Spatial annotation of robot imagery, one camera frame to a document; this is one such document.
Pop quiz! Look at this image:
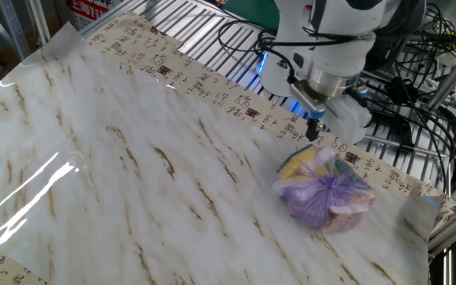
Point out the black power adapter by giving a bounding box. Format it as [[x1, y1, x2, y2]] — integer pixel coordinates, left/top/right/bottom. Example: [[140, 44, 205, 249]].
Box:
[[385, 77, 420, 105]]

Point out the purple plastic bag of sponges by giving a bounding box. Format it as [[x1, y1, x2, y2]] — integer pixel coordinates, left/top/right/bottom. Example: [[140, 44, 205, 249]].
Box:
[[273, 144, 376, 234]]

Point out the white metal post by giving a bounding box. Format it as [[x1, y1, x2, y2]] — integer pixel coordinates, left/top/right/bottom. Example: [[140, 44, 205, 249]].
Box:
[[25, 0, 51, 47]]

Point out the slanted aluminium profile post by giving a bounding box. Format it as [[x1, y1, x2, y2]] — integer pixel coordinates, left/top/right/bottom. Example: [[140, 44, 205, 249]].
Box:
[[424, 35, 456, 114]]

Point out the thin metal rod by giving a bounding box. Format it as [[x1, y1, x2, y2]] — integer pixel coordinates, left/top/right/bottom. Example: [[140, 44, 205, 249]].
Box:
[[364, 134, 447, 158]]

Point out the grey perforated steel upright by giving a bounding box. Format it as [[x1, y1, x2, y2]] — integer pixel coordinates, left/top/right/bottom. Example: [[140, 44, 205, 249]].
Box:
[[0, 0, 32, 60]]

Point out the black curved clamp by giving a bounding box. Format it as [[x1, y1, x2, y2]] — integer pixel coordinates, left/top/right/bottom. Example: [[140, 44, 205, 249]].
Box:
[[364, 110, 415, 148]]

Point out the red white printed box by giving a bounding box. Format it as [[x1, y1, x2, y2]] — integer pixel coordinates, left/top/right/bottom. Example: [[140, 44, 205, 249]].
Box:
[[66, 0, 114, 32]]

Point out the beige calligraphy print paper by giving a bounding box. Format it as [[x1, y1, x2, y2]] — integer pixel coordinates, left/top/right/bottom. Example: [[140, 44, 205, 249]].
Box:
[[0, 10, 456, 285]]

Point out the tangle of black cables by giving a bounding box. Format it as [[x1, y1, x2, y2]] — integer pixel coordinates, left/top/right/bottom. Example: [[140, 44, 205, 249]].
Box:
[[370, 0, 456, 191]]

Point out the glossy marble pattern sheet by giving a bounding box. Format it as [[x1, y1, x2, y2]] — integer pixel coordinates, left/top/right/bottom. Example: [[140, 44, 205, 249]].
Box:
[[0, 21, 441, 285]]

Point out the black camera cable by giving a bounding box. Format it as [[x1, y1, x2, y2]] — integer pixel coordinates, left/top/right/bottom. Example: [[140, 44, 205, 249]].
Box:
[[216, 18, 375, 86]]

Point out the silver wrist camera blue cap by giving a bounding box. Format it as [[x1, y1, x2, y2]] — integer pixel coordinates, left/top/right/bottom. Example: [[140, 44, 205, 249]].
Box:
[[290, 80, 327, 120]]

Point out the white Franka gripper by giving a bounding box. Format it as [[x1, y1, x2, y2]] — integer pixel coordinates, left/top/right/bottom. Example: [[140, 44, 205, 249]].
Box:
[[285, 44, 374, 146]]

